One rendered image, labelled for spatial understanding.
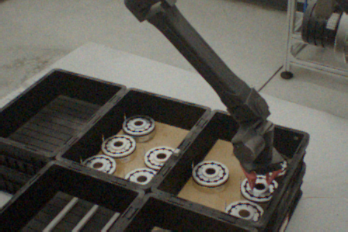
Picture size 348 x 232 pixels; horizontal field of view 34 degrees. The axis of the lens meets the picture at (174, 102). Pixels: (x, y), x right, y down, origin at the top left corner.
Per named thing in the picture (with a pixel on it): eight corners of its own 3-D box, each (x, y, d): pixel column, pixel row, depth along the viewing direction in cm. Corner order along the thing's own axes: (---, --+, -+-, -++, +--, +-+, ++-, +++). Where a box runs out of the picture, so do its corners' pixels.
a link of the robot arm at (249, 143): (262, 94, 139) (236, 102, 145) (239, 117, 131) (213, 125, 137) (285, 135, 141) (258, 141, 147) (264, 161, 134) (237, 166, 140)
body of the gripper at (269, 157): (284, 165, 147) (286, 143, 143) (248, 176, 145) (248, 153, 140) (272, 151, 152) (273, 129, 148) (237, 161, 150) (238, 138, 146)
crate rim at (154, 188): (214, 114, 174) (214, 108, 173) (311, 140, 162) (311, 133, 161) (148, 197, 145) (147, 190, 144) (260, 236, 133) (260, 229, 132)
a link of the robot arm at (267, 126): (278, 119, 142) (257, 112, 144) (266, 133, 137) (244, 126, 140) (276, 141, 145) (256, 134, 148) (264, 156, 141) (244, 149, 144)
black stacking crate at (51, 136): (60, 96, 204) (54, 68, 197) (131, 116, 192) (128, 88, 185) (-20, 161, 175) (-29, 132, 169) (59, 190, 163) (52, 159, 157)
